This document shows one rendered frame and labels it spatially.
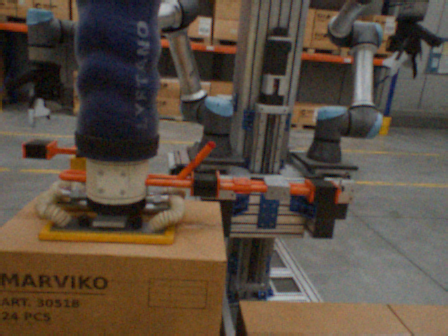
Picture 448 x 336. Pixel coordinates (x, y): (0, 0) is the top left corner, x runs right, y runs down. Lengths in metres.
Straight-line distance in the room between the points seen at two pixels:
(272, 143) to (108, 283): 1.01
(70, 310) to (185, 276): 0.30
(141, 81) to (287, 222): 1.02
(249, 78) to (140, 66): 0.84
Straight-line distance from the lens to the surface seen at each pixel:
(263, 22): 1.78
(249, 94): 1.80
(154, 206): 1.17
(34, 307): 1.15
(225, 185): 1.12
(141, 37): 1.00
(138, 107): 1.02
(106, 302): 1.09
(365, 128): 1.77
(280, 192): 1.15
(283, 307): 1.60
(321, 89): 10.36
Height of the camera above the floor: 1.44
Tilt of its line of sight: 16 degrees down
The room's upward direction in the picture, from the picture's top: 5 degrees clockwise
